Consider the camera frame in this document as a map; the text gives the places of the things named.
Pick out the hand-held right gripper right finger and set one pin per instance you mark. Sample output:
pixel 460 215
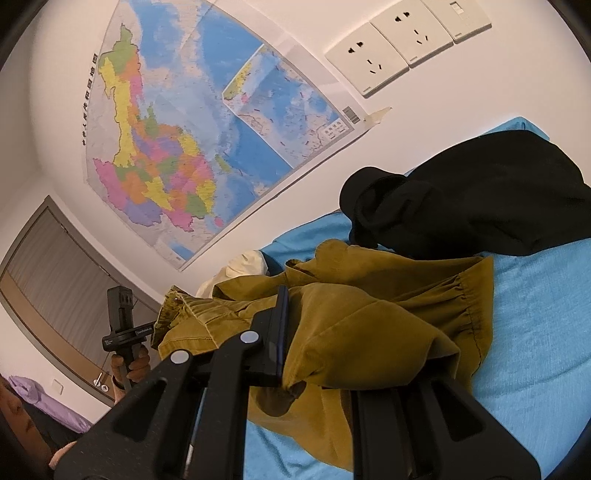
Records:
pixel 378 438

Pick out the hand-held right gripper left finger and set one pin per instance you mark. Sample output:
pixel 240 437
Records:
pixel 282 332

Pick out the person's left forearm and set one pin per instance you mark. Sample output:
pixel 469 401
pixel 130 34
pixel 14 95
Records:
pixel 119 395

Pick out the person's left hand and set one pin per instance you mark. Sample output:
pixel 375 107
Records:
pixel 139 368

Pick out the cream cloth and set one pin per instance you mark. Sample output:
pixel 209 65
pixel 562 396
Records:
pixel 240 270

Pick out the grey door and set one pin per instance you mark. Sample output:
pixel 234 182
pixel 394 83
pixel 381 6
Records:
pixel 46 277

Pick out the purple hanging garment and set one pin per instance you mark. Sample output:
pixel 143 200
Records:
pixel 41 401

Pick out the person's face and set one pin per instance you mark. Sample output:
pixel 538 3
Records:
pixel 16 410

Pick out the blue bed sheet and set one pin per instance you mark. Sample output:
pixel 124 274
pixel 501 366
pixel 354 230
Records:
pixel 531 323

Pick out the clear tape strip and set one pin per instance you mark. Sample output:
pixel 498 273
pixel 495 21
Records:
pixel 377 115

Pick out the small white light switch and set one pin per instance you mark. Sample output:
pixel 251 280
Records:
pixel 57 386

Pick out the colourful wall map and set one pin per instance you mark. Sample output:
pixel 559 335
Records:
pixel 184 138

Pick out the white wall socket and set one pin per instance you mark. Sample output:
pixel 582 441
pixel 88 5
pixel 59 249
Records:
pixel 367 60
pixel 413 30

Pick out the white wall switch plate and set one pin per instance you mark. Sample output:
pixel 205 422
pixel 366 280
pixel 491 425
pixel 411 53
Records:
pixel 459 18

